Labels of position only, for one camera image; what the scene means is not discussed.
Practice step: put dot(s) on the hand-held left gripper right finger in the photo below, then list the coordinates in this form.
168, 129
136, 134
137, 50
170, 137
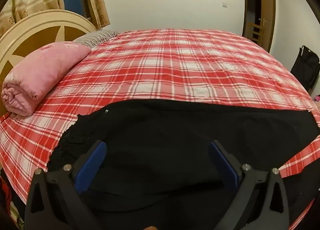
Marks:
225, 167

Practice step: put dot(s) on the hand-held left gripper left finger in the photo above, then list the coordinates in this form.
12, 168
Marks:
91, 167

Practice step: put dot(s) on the black pants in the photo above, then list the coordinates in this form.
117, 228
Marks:
162, 145

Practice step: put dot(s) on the dark dotted cloth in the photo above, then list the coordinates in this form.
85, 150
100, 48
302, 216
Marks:
301, 190

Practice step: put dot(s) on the red cloth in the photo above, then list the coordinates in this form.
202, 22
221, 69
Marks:
6, 195

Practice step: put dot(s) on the pink folded blanket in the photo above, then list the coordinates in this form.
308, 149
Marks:
42, 75

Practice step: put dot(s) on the red plaid bed sheet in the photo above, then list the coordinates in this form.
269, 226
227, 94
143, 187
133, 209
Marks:
175, 70

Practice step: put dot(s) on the pink cloth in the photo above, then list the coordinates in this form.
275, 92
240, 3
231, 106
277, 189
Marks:
317, 101

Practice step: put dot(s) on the black bag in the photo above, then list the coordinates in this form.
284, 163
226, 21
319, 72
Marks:
306, 67

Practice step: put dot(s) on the wooden railing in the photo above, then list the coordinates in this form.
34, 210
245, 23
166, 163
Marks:
255, 31

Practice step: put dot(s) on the cream and brown headboard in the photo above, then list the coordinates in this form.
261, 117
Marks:
32, 30

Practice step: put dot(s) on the brown wooden door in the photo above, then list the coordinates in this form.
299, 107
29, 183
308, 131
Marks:
267, 0

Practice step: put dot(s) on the white wall switch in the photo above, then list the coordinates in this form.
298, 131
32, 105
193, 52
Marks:
225, 4

